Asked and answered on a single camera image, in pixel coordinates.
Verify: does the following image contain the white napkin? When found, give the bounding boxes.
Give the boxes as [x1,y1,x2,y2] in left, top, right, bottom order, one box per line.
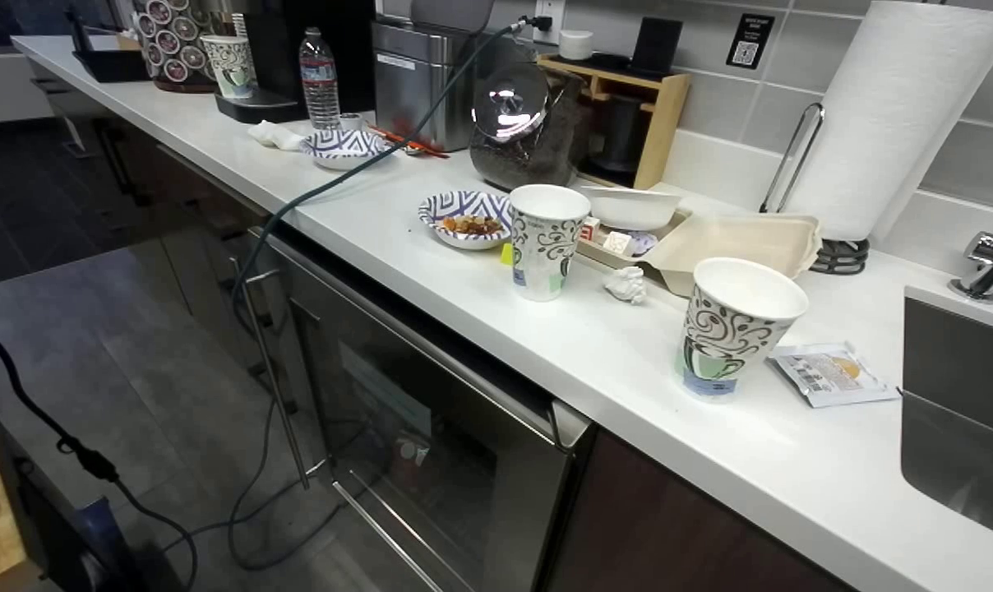
[247,117,306,151]

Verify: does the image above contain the black tray on counter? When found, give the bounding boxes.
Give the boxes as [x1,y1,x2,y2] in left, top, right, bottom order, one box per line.
[66,14,147,81]

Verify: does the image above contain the blue patterned bowl with food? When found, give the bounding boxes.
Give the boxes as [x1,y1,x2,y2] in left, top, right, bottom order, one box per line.
[418,191,510,254]

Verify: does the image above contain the middle patterned paper cup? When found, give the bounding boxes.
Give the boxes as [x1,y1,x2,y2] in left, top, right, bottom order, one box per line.
[510,185,591,298]

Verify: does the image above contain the patterned paper cup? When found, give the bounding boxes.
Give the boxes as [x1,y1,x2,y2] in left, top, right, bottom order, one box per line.
[510,185,591,298]
[681,255,809,396]

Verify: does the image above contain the crumpled white paper ball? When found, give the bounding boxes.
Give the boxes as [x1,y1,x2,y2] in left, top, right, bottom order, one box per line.
[602,266,647,307]

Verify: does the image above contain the white oval bowl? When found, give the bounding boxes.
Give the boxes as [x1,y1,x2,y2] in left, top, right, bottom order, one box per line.
[587,189,676,230]

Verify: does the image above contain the dark bag with glass lid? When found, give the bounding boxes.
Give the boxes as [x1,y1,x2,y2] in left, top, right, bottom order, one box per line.
[469,49,583,191]

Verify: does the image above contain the beige takeout container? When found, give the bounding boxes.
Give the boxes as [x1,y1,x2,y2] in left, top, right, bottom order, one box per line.
[640,215,821,296]

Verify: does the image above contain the blue patterned empty bowl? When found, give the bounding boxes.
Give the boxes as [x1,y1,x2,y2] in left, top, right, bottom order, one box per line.
[304,129,387,172]

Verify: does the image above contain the near patterned paper cup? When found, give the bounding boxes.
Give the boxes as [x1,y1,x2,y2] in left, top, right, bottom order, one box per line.
[681,255,809,396]

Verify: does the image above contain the wooden shelf rack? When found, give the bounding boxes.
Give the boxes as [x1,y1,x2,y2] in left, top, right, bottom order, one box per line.
[537,53,691,189]

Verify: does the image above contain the clear plastic water bottle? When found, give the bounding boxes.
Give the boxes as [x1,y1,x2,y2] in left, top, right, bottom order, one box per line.
[298,27,340,129]

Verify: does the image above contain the black Keurig coffee machine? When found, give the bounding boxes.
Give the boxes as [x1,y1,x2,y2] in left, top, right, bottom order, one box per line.
[218,0,375,121]

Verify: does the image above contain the small snack packet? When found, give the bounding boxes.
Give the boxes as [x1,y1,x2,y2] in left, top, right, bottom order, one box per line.
[770,341,895,408]

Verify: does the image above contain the paper cup on coffee machine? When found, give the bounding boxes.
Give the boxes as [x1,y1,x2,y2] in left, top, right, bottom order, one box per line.
[205,37,256,99]

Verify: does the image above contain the coffee pod holder basket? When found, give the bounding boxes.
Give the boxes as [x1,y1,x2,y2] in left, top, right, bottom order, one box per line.
[131,0,215,92]

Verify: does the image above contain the white paper towel roll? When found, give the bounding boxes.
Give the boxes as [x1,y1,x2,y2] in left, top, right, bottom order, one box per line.
[785,3,993,240]

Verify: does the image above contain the steel sink basin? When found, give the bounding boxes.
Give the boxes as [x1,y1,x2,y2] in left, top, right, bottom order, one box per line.
[899,291,993,528]

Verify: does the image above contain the chrome faucet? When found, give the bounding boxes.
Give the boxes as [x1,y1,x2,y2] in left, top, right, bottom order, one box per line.
[953,230,993,298]

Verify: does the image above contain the dark green power cable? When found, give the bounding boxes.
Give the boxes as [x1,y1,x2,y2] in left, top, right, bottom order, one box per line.
[226,14,548,572]

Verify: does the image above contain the black floor cable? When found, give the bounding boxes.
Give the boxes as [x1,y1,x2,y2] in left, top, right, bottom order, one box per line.
[0,316,201,592]

